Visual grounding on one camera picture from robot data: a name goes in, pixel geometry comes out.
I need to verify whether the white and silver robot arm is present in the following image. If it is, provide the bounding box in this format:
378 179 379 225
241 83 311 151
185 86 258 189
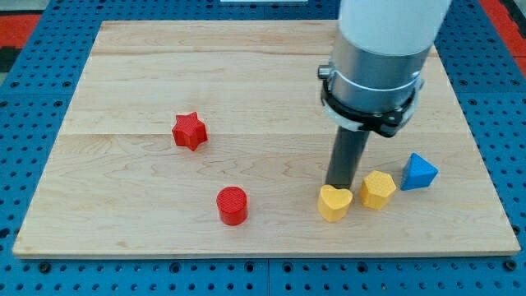
318 0 451 137

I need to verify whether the red star block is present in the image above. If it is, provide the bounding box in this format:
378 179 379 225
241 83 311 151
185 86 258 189
172 112 208 151

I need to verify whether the wooden board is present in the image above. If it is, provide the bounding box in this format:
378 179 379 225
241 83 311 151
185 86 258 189
12 21 520 259

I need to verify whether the red cylinder block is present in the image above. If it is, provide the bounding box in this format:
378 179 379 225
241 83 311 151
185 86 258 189
216 186 248 226

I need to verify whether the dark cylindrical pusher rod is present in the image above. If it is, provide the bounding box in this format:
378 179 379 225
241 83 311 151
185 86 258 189
325 127 369 189

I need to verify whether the yellow heart block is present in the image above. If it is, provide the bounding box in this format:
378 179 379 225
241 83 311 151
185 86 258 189
317 185 353 223

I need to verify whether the yellow hexagon block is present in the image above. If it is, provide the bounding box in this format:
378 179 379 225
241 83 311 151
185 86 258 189
359 170 397 210

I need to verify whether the blue triangle block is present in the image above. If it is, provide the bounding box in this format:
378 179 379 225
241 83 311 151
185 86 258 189
400 153 439 191

